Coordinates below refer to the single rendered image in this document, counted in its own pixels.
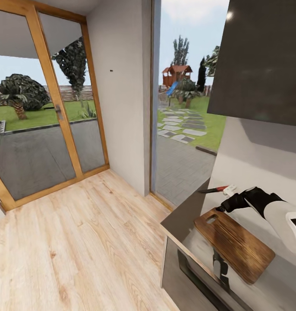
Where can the cabinet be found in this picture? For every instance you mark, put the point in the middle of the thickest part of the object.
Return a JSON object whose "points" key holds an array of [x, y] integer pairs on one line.
{"points": [[255, 75]]}

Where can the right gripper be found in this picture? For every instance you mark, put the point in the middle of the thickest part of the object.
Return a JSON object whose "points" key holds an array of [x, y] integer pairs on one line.
{"points": [[230, 204]]}

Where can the cutting board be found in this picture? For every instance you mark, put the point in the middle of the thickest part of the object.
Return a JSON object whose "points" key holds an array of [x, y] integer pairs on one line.
{"points": [[249, 255]]}

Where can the door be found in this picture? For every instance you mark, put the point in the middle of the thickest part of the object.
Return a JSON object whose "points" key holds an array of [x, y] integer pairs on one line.
{"points": [[51, 130]]}

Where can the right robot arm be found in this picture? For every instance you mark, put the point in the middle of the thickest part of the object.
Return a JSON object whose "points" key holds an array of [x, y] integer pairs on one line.
{"points": [[281, 215]]}

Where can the dishwasher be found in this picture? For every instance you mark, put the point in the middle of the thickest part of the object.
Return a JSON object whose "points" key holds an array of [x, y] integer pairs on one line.
{"points": [[190, 287]]}

